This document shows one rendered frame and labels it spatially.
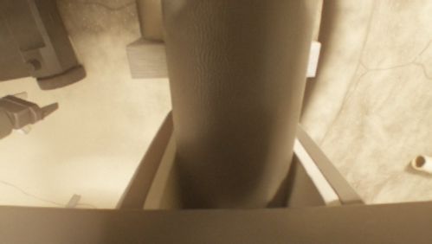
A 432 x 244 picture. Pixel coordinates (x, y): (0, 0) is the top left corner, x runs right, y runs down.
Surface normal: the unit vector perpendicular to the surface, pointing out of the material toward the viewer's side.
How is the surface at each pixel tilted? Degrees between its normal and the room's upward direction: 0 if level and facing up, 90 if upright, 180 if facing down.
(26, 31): 0
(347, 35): 13
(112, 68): 0
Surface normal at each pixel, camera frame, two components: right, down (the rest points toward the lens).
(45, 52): 0.70, 0.27
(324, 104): -0.20, 0.38
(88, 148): 0.00, 0.49
